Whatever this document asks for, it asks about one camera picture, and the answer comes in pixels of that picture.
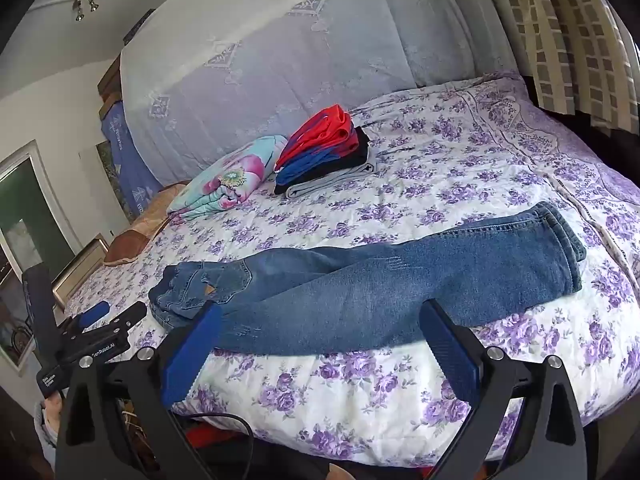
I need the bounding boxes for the blue denim pants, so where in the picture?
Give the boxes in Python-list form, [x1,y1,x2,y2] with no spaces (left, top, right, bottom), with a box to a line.
[148,202,587,357]

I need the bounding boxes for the blue and red garment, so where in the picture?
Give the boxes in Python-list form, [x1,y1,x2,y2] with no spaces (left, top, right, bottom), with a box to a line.
[275,127,362,186]

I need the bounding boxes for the folded turquoise floral blanket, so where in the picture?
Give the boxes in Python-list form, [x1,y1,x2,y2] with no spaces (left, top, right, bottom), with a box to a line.
[167,135,290,221]

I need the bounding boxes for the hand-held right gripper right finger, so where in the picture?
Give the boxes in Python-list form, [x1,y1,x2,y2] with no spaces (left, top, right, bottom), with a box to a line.
[419,299,588,480]

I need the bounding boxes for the black cable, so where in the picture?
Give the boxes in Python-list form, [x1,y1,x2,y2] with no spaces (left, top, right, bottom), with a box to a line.
[172,411,257,442]

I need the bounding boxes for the wall painting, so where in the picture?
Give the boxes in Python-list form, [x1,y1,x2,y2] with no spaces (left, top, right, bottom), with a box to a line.
[96,140,123,211]

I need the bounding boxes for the white framed glass door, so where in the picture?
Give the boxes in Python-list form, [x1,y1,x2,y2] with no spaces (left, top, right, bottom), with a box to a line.
[0,140,83,376]

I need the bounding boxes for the black folded garment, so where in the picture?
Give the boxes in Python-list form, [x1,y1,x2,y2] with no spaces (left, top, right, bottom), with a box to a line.
[274,130,377,196]

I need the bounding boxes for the beige checkered curtain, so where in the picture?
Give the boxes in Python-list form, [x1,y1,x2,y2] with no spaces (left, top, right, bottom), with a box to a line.
[492,0,640,133]

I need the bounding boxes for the grey folded garment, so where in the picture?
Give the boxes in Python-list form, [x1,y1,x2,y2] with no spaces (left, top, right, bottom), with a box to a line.
[285,165,376,200]

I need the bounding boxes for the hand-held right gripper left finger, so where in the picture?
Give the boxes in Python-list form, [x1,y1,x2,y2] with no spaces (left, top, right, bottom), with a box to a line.
[55,302,224,480]

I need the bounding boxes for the purple floral bedspread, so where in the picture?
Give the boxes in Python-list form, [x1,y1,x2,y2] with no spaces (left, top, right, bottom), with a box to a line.
[62,72,640,466]

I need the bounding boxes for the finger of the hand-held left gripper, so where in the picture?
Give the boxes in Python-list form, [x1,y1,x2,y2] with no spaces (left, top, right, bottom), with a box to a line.
[60,301,112,335]
[102,302,149,336]

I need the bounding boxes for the person's left forearm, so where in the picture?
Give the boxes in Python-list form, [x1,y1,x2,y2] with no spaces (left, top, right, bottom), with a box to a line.
[32,394,66,461]

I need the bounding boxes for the red cloth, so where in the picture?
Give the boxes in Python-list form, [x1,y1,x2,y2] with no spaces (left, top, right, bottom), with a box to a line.
[182,420,261,456]

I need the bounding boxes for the brown patterned pillow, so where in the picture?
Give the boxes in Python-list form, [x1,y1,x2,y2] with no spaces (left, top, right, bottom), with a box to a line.
[102,182,188,266]

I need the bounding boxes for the blue patterned cloth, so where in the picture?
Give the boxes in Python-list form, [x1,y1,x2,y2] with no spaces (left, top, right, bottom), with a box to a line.
[100,100,163,221]

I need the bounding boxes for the brown wooden headboard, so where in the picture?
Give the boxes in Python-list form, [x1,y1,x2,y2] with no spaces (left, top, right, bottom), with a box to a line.
[97,55,124,106]

